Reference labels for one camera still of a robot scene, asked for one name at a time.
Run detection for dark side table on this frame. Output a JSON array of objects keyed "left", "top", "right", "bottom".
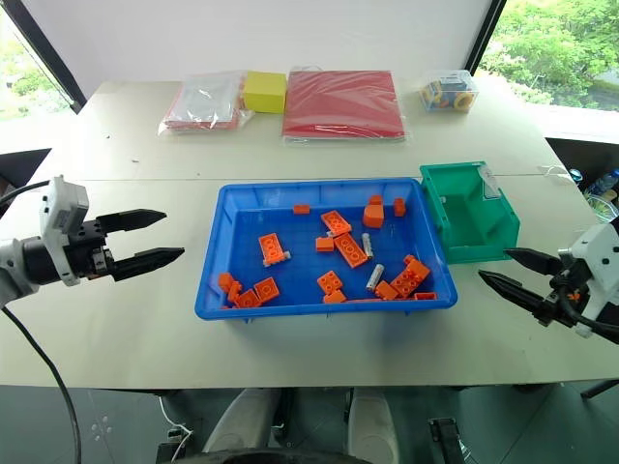
[{"left": 0, "top": 148, "right": 53, "bottom": 189}]

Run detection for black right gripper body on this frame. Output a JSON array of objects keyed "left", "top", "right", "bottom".
[{"left": 533, "top": 258, "right": 589, "bottom": 330}]

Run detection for green plastic bin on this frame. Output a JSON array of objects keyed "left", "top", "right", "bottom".
[{"left": 418, "top": 160, "right": 522, "bottom": 266}]

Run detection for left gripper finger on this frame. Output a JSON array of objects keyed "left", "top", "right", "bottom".
[
  {"left": 111, "top": 246, "right": 187, "bottom": 283},
  {"left": 96, "top": 208, "right": 168, "bottom": 235}
]

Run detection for clear container with coloured toys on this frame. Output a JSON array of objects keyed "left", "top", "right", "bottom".
[{"left": 418, "top": 69, "right": 481, "bottom": 117}]

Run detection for black table leg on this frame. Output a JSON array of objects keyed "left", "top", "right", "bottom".
[{"left": 578, "top": 378, "right": 619, "bottom": 400}]

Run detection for blue plastic tray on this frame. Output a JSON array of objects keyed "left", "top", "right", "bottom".
[{"left": 193, "top": 177, "right": 459, "bottom": 323}]

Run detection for black floor bracket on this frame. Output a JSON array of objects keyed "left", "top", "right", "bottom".
[{"left": 427, "top": 417, "right": 471, "bottom": 464}]

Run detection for white floor cable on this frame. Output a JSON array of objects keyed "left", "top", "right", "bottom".
[{"left": 158, "top": 394, "right": 195, "bottom": 461}]

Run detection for white label card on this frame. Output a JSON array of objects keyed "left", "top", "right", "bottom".
[{"left": 477, "top": 162, "right": 503, "bottom": 201}]

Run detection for thin white cord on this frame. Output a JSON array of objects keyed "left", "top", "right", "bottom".
[{"left": 537, "top": 164, "right": 573, "bottom": 186}]

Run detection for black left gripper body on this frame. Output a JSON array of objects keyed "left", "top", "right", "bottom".
[{"left": 65, "top": 217, "right": 118, "bottom": 282}]

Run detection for white rounded robot leg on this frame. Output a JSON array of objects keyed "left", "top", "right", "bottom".
[
  {"left": 347, "top": 385, "right": 401, "bottom": 464},
  {"left": 201, "top": 388, "right": 282, "bottom": 456}
]

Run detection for long orange studded plate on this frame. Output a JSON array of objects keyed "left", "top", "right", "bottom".
[{"left": 333, "top": 232, "right": 369, "bottom": 270}]

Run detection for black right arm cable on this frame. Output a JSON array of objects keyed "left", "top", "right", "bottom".
[{"left": 554, "top": 283, "right": 619, "bottom": 346}]

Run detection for clear plastic bottles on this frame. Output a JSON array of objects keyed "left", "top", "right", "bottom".
[{"left": 569, "top": 167, "right": 619, "bottom": 217}]

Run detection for red sheets in plastic wrap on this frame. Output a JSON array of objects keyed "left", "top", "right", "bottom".
[{"left": 280, "top": 66, "right": 413, "bottom": 147}]

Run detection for black window frame bar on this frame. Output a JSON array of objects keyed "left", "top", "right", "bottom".
[
  {"left": 462, "top": 0, "right": 508, "bottom": 77},
  {"left": 18, "top": 0, "right": 89, "bottom": 116}
]

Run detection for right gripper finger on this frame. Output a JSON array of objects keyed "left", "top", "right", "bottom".
[
  {"left": 478, "top": 270, "right": 553, "bottom": 319},
  {"left": 503, "top": 247, "right": 564, "bottom": 277}
]

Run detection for large orange sloped block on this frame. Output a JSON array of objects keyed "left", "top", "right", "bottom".
[{"left": 362, "top": 203, "right": 386, "bottom": 229}]

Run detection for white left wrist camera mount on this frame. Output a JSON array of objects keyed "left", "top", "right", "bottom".
[{"left": 41, "top": 174, "right": 91, "bottom": 288}]

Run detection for clear bag with red sheets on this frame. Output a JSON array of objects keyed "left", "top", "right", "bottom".
[{"left": 157, "top": 71, "right": 255, "bottom": 137}]

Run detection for yellow cardboard box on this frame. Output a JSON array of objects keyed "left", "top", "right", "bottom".
[{"left": 242, "top": 71, "right": 288, "bottom": 115}]

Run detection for dark side shelf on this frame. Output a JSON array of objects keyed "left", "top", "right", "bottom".
[{"left": 545, "top": 136, "right": 619, "bottom": 194}]

